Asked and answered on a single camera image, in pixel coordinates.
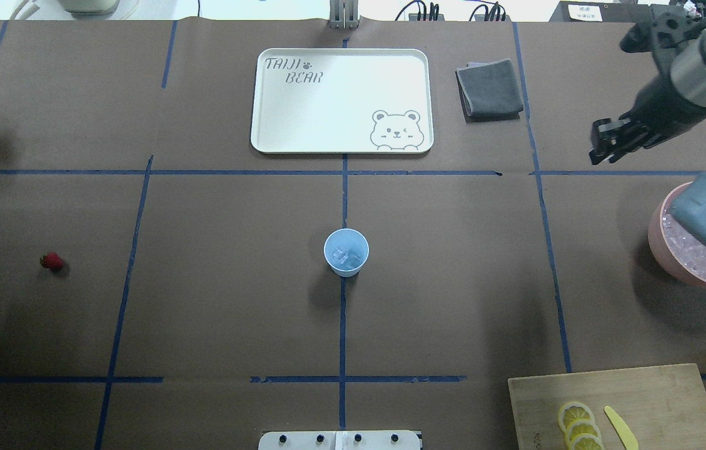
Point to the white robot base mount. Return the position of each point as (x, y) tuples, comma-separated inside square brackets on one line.
[(342, 439)]

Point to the grey folded cloth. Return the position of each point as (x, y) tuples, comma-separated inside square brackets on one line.
[(490, 90)]

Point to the white bear tray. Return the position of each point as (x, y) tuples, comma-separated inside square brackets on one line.
[(342, 101)]

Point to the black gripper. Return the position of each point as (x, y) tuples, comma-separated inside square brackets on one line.
[(661, 100)]

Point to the lemon slice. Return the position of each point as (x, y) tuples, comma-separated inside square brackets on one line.
[(573, 411), (575, 429), (586, 441)]

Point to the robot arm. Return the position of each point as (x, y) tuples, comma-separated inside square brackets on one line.
[(689, 208)]

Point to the yellow plastic knife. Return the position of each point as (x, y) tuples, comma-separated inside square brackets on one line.
[(624, 433)]

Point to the light blue paper cup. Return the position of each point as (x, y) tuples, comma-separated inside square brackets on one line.
[(346, 238)]

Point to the wooden cutting board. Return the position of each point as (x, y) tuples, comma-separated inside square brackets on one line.
[(664, 406)]

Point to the clear ice cube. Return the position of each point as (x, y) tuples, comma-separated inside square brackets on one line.
[(346, 258)]

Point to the pink bowl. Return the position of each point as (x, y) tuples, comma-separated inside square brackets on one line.
[(679, 254)]

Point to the red strawberry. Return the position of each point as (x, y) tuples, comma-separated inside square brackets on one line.
[(52, 262)]

